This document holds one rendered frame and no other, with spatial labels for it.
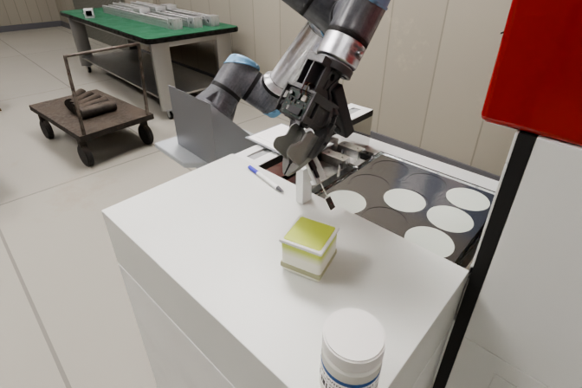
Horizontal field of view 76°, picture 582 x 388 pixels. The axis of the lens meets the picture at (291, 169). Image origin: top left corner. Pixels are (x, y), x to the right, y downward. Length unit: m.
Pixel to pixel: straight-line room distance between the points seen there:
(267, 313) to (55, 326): 1.56
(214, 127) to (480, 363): 0.88
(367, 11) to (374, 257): 0.41
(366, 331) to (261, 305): 0.20
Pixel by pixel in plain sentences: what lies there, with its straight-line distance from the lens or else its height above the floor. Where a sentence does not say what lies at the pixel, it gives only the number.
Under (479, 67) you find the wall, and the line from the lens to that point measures 2.74.
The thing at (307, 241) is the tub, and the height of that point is 1.03.
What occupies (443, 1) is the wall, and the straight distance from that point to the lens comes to 2.81.
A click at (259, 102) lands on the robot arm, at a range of 1.33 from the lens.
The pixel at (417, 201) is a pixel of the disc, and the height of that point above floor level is 0.90.
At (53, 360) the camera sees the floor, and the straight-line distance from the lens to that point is 1.94.
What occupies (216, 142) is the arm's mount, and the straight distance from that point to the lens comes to 1.19.
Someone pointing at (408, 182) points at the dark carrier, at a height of 0.90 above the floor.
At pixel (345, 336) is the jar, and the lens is 0.45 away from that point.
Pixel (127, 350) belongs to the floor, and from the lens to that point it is 1.84.
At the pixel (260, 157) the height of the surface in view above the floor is 0.96.
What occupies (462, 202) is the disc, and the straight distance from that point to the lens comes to 1.00.
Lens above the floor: 1.42
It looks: 30 degrees down
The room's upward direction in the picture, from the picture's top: straight up
